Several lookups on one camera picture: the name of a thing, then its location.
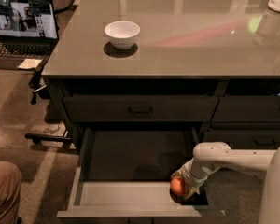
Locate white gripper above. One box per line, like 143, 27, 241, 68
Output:
171, 159, 218, 200

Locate orange fruit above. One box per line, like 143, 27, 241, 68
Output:
170, 177, 186, 196

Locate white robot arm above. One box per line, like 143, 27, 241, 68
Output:
170, 142, 280, 224

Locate open grey middle drawer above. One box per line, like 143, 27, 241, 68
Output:
57, 129, 225, 224

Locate dark middle right drawer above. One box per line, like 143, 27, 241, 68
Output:
201, 130, 280, 149

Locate dark drawer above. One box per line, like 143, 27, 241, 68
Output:
201, 130, 280, 149
63, 95, 218, 122
213, 96, 280, 122

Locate dark top right drawer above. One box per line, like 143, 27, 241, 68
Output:
213, 96, 280, 122

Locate grey counter cabinet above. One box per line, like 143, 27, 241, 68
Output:
43, 0, 280, 224

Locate dark top left drawer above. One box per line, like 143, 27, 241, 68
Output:
63, 95, 218, 122

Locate white ceramic bowl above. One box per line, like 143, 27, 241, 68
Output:
105, 21, 140, 49

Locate person leg tan trousers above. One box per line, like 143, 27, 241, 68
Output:
0, 161, 22, 224

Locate black chair base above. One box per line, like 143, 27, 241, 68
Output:
25, 62, 72, 146

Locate white paper note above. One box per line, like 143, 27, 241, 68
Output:
18, 59, 41, 70

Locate open black laptop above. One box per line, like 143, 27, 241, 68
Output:
0, 0, 59, 59

